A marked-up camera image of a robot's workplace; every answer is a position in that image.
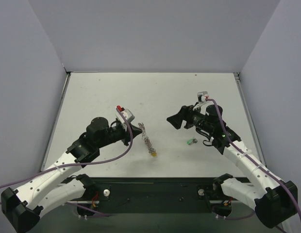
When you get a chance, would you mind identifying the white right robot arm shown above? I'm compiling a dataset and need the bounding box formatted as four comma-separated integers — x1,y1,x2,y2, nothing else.
167,103,301,228

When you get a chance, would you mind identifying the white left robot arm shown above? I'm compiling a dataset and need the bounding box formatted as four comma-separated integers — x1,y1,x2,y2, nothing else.
1,117,142,233

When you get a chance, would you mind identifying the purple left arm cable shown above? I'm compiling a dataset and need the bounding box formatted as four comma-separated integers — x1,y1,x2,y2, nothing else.
0,109,134,218

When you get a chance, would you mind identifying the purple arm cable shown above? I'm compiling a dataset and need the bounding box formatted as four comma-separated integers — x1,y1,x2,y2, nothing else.
0,109,134,218
206,97,301,229

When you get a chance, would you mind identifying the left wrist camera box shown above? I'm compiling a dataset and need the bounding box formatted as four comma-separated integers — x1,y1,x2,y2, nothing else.
116,109,135,126

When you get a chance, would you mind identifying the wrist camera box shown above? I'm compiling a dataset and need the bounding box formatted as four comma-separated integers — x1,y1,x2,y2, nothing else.
197,91,209,102
116,109,135,126

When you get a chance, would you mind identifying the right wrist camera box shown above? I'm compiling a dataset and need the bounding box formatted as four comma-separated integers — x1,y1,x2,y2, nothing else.
197,91,209,102

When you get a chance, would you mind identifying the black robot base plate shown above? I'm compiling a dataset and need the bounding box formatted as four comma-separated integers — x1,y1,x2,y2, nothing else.
54,177,253,220

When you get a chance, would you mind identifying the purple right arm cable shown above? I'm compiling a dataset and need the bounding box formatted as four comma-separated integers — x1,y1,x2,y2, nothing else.
206,97,301,229

